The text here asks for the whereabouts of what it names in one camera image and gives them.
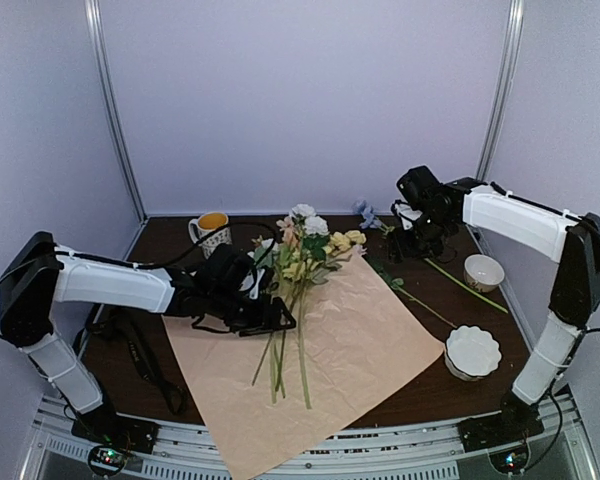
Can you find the blue flower stem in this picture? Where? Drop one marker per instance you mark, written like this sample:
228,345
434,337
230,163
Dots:
370,220

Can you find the patterned mug yellow inside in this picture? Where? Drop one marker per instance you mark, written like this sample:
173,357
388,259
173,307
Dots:
209,231

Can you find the pale yellow flower stem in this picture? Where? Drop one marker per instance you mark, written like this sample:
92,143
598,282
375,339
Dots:
331,253

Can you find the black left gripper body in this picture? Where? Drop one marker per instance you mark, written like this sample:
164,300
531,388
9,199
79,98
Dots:
240,316

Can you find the pink rose flower stem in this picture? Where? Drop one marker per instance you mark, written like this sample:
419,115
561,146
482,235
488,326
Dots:
314,226

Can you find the aluminium frame post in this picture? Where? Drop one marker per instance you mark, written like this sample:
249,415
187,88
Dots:
507,70
113,119

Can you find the left aluminium frame post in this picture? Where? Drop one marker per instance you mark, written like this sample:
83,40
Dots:
113,119

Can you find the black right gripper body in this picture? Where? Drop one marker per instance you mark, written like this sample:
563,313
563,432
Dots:
424,242

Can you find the small white bowl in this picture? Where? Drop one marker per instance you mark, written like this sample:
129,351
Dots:
483,273

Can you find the white pink flower stem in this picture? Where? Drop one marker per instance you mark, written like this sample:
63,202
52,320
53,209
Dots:
265,252

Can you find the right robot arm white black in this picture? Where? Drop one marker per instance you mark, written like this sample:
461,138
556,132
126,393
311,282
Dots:
430,211

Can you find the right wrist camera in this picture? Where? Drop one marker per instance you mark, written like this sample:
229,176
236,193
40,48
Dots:
409,219

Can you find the peach flower stem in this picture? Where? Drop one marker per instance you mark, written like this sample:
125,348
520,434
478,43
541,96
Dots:
287,235

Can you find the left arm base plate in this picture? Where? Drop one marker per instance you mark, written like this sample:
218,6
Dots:
124,433

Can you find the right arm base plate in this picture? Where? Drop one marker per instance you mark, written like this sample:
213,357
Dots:
491,431

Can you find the wrapping paper sheet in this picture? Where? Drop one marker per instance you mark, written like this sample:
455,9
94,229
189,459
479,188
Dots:
356,346

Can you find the right aluminium frame post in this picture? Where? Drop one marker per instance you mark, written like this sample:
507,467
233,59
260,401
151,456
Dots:
507,70

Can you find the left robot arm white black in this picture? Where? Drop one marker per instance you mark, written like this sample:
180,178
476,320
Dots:
229,285

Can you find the scalloped white bowl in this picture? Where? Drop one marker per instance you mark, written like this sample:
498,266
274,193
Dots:
471,354

